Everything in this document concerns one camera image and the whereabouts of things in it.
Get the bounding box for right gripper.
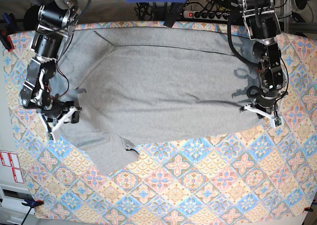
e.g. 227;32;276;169
37;100;82;124

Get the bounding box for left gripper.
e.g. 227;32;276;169
250;90;280;119

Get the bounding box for grey T-shirt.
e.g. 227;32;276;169
50;27;262;175

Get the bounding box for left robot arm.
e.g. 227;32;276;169
227;0;289;123

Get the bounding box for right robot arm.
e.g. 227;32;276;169
19;0;82;123

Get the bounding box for patterned tablecloth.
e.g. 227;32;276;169
0;21;317;225

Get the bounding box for red white label stickers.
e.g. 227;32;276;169
0;151;24;183

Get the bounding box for blue orange clamp bottom-left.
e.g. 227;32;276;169
21;199;44;208

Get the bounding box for orange clamp bottom-right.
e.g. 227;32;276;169
304;207;314;212

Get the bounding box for blue orange clamp top-left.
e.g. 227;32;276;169
0;13;14;52

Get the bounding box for white power strip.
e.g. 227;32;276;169
183;10;230;21

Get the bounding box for black remote on table edge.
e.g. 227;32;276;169
163;2;185;28

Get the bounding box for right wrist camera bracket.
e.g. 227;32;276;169
40;107;78;142

